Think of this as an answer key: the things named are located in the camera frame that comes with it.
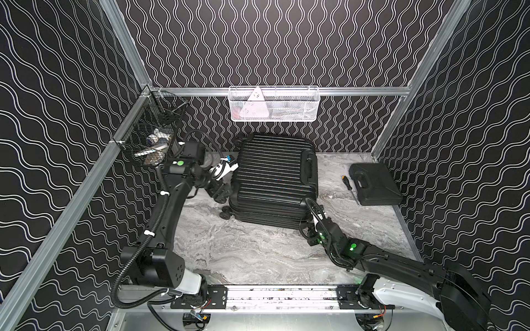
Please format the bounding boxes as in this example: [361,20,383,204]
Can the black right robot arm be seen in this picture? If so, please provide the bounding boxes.
[303,198,491,330]

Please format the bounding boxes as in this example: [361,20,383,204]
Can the silver items in black basket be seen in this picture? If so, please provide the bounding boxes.
[133,128,173,166]

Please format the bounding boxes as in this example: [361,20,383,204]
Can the black plastic tool case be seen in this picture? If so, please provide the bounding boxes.
[349,163,403,206]

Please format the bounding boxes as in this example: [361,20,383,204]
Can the black handled screwdriver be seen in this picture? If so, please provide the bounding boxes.
[342,175,360,205]

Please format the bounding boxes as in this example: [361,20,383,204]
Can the white wire wall basket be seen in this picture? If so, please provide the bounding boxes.
[227,86,321,122]

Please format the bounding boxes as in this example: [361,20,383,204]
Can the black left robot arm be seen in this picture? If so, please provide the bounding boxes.
[110,142,238,309]

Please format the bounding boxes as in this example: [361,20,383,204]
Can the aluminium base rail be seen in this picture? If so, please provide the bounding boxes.
[107,283,460,331]

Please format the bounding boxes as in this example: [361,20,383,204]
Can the black wire corner basket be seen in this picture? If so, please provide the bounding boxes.
[117,91,190,168]

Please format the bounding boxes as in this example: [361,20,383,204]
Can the aluminium frame crossbar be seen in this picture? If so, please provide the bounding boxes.
[150,86,411,97]

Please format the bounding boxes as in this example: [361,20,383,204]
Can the black ribbed hard-shell suitcase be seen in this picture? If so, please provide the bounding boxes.
[219,133,318,229]

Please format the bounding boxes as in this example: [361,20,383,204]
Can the pink triangular card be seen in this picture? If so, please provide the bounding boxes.
[239,87,270,121]

